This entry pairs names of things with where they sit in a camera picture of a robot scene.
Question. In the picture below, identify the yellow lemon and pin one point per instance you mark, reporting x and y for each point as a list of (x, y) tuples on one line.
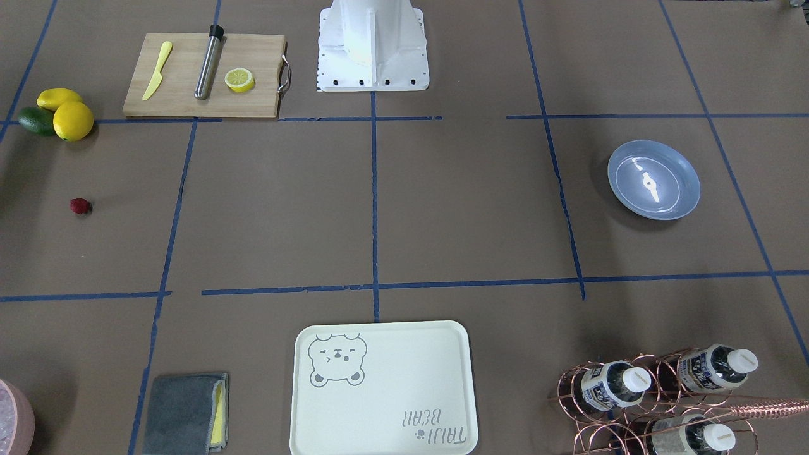
[(55, 97), (73, 121)]

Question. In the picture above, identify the blue plate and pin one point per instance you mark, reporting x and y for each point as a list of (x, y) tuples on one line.
[(653, 180)]

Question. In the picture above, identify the half lemon slice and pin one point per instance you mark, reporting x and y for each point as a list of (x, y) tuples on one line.
[(239, 80)]

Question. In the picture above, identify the pink bowl of ice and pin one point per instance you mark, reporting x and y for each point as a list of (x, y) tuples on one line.
[(17, 420)]

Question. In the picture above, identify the yellow plastic knife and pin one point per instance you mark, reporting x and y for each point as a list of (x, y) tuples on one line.
[(157, 77)]

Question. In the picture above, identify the tea bottle white cap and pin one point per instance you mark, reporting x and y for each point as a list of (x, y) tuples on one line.
[(609, 387)]

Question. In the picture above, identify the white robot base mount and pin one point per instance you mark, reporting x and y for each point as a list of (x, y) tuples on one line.
[(372, 46)]

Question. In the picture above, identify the steel muddler black tip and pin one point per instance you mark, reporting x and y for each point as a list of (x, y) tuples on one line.
[(209, 63)]

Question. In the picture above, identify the grey yellow folded cloth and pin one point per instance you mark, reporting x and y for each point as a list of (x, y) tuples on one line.
[(188, 414)]

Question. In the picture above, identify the copper wire bottle rack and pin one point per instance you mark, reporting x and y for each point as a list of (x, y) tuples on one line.
[(669, 406)]

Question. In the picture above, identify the wooden cutting board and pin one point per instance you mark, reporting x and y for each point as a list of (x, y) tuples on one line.
[(261, 54)]

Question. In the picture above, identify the red strawberry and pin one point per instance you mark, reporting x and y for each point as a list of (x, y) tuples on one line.
[(81, 206)]

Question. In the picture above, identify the cream bear tray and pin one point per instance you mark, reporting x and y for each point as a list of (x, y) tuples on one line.
[(383, 388)]

